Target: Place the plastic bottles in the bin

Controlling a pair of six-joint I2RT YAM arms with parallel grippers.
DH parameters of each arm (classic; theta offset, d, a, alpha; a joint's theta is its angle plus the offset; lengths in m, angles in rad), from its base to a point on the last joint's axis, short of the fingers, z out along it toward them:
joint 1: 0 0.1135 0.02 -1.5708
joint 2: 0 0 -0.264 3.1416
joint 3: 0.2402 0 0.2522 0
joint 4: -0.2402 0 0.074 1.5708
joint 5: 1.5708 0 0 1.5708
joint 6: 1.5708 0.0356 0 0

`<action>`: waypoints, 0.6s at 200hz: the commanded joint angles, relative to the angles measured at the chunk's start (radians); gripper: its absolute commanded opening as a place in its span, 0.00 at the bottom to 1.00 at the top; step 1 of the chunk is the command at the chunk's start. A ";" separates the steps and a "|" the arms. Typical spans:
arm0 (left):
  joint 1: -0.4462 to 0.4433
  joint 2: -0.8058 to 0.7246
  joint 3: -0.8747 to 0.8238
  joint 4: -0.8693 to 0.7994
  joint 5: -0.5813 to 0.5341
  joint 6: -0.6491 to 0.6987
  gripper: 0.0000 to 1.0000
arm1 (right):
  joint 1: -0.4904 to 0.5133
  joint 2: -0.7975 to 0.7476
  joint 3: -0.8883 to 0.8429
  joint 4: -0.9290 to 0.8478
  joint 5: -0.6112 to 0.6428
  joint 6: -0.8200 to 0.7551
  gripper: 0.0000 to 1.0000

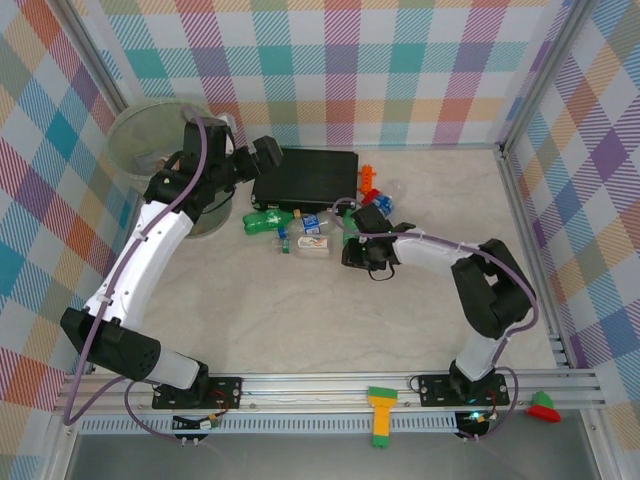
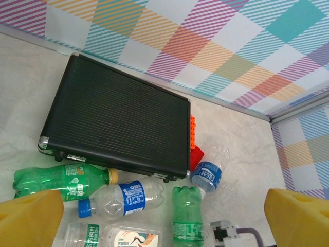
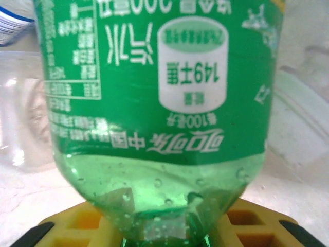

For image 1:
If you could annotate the green bottle with orange cap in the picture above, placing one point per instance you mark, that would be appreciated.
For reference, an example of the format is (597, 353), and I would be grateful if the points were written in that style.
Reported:
(350, 231)

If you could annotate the clear bottle white label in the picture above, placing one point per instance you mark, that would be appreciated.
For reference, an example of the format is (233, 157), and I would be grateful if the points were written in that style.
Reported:
(312, 243)

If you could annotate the blue label white cap bottle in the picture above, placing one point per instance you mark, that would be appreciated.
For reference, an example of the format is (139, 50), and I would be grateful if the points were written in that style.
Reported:
(384, 202)

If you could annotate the copper brown plastic bottle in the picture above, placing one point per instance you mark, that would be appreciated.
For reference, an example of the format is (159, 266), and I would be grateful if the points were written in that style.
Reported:
(162, 163)

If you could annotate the clear bottle small blue label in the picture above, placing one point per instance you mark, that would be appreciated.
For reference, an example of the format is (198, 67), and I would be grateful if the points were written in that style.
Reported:
(312, 223)

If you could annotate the crushed green plastic bottle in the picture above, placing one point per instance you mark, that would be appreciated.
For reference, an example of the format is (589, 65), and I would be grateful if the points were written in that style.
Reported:
(265, 220)

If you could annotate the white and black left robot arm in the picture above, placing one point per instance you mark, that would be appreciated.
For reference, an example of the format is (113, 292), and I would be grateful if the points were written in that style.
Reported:
(145, 250)

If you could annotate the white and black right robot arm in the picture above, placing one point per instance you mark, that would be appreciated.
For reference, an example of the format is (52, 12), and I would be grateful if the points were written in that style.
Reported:
(490, 295)

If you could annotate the translucent green waste bin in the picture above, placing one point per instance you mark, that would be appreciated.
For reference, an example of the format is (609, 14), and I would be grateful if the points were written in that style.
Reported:
(135, 135)

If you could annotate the black hard case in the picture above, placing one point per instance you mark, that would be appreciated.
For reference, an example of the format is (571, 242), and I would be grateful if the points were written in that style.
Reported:
(305, 175)

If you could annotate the orange toy brick piece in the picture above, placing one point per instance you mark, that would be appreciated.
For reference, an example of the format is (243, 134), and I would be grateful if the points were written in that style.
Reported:
(367, 177)

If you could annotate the yellow and green brick block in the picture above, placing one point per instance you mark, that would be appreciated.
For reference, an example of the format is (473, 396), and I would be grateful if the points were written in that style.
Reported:
(381, 420)

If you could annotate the grey metal panel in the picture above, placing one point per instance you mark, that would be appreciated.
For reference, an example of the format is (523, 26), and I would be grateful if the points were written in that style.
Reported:
(300, 460)

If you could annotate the red and green toy brick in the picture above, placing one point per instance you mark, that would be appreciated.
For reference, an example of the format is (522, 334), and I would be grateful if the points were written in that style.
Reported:
(542, 414)

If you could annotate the aluminium back rail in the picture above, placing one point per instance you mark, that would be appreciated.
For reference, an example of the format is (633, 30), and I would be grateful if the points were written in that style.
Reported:
(400, 147)

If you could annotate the aluminium frame rail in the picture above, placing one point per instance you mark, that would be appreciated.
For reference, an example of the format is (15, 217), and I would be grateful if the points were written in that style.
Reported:
(325, 392)

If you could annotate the aluminium side rail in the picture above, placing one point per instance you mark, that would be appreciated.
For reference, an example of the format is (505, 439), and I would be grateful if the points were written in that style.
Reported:
(520, 225)

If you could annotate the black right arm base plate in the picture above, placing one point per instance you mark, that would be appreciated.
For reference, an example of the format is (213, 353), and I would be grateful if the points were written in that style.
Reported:
(435, 390)

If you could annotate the aluminium frame post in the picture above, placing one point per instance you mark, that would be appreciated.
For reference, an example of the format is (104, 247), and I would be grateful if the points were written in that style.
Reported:
(95, 55)
(545, 75)

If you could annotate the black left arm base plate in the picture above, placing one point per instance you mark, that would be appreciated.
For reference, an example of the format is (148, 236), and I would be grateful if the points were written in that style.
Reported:
(225, 390)

